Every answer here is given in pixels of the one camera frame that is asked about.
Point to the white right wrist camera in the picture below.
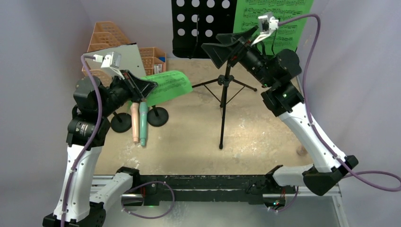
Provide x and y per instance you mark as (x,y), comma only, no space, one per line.
(268,24)

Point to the peach plastic file organizer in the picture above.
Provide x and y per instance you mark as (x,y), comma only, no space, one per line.
(108,37)

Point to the black round microphone stand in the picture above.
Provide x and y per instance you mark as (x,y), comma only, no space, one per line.
(121,122)

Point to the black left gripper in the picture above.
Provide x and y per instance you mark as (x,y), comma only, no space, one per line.
(143,88)

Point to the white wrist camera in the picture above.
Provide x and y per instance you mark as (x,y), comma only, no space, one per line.
(268,24)
(109,63)

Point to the mint green toy microphone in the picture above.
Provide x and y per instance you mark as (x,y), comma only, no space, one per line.
(143,123)

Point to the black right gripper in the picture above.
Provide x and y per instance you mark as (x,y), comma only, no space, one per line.
(239,52)

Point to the green sheet music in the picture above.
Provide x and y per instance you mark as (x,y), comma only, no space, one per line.
(286,36)
(171,84)

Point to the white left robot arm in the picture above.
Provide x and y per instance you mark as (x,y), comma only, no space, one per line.
(87,132)

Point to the pink toy microphone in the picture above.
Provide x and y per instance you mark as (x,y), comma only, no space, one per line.
(135,121)

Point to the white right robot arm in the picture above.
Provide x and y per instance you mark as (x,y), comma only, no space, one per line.
(285,101)

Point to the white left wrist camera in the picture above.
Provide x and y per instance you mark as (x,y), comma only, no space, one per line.
(109,63)

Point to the pink round object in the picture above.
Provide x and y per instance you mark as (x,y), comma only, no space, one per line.
(301,150)

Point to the black music stand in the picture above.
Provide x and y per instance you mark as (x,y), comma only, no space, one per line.
(203,29)

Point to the grey folder board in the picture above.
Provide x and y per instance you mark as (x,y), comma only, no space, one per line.
(131,60)

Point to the white marker tube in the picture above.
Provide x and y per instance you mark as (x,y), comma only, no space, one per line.
(157,68)

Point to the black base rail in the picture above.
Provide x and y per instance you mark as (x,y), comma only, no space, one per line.
(253,189)

